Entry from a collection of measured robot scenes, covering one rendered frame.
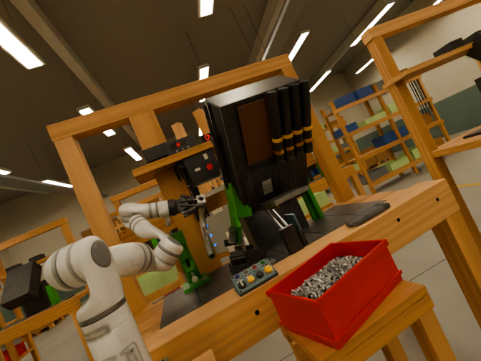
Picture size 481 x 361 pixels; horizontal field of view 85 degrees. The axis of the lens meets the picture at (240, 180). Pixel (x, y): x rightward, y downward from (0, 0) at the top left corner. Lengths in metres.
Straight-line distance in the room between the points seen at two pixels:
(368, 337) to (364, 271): 0.15
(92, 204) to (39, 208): 11.16
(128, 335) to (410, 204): 1.09
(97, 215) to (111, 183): 10.23
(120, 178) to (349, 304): 11.23
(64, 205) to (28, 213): 1.29
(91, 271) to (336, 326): 0.54
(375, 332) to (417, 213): 0.65
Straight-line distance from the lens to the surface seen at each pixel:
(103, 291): 0.62
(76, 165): 1.59
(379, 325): 0.79
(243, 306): 0.94
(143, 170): 1.40
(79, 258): 0.61
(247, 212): 1.16
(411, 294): 0.84
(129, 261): 0.77
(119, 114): 1.62
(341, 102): 6.44
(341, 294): 0.72
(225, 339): 0.96
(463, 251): 1.48
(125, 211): 1.21
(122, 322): 0.64
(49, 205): 12.53
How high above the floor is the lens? 1.21
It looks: 3 degrees up
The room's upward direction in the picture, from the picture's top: 25 degrees counter-clockwise
